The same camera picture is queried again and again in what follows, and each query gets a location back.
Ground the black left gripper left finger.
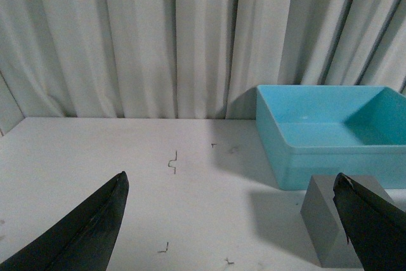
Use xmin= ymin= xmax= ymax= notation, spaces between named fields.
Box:
xmin=1 ymin=171 xmax=128 ymax=270

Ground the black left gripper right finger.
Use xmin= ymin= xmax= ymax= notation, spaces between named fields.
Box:
xmin=333 ymin=173 xmax=405 ymax=270

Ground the gray cube with round hole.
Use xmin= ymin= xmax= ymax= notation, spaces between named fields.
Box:
xmin=301 ymin=175 xmax=394 ymax=268

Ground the blue plastic box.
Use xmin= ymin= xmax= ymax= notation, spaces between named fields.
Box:
xmin=256 ymin=85 xmax=405 ymax=190

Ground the white curtain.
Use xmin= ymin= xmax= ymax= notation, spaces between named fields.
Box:
xmin=1 ymin=0 xmax=405 ymax=134

